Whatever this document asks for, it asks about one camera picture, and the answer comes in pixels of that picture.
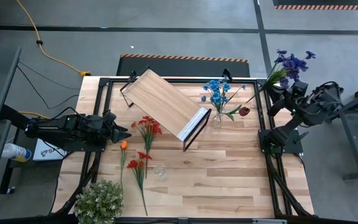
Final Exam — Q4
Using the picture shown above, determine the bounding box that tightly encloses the white spray can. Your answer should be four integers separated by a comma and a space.
1, 142, 32, 163

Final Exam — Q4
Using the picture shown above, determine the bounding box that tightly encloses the black floor cable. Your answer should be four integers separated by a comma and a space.
17, 60, 81, 91
16, 65, 80, 111

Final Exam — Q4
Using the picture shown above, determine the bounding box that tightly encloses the orange artificial tulip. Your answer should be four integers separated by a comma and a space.
119, 140, 129, 196

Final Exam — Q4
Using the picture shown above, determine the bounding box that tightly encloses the blue artificial flower bunch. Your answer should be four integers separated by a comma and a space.
200, 79, 248, 121

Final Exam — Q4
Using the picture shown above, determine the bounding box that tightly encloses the white box with logo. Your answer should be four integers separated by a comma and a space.
32, 138, 68, 162

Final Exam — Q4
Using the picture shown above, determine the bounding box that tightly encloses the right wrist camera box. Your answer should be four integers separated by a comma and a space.
291, 81, 310, 98

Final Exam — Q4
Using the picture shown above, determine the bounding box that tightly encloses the long yellow extension cable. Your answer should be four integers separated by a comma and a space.
15, 0, 92, 78

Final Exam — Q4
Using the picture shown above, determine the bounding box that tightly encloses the purple artificial flower bunch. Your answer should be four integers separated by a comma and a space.
245, 49, 318, 105

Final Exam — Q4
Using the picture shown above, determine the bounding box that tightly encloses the green bush with white blossoms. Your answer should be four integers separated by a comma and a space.
72, 179, 126, 224

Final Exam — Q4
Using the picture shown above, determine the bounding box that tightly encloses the short yellow cable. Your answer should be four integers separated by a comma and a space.
19, 111, 51, 120

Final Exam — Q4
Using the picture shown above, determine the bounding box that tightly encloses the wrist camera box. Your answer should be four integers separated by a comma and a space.
291, 81, 310, 98
103, 109, 118, 124

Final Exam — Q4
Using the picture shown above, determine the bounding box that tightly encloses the large red artificial flower bunch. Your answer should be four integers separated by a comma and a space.
130, 115, 163, 180

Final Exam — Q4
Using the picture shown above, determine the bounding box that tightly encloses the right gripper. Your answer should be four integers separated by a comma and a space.
267, 84, 301, 118

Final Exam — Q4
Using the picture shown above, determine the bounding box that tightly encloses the black desk support beam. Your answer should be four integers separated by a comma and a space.
0, 104, 32, 130

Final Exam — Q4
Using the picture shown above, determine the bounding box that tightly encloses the dark red artificial tulip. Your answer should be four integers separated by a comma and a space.
219, 105, 251, 123

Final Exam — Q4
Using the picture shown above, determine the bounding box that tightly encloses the clear glass vase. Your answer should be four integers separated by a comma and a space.
210, 107, 227, 129
152, 164, 169, 182

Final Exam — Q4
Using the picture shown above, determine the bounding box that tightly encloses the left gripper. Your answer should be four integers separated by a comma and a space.
99, 121, 133, 146

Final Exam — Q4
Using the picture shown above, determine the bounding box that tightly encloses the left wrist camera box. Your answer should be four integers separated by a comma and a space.
103, 109, 118, 124

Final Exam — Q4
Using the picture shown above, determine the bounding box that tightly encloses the small red artificial flower bunch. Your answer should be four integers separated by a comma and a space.
126, 151, 153, 217

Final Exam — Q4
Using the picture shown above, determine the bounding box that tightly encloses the wooden shelf with black frame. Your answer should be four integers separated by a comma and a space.
119, 65, 213, 152

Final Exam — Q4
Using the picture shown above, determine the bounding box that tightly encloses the black mat with striped edge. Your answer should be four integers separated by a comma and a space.
272, 0, 358, 11
116, 53, 251, 78

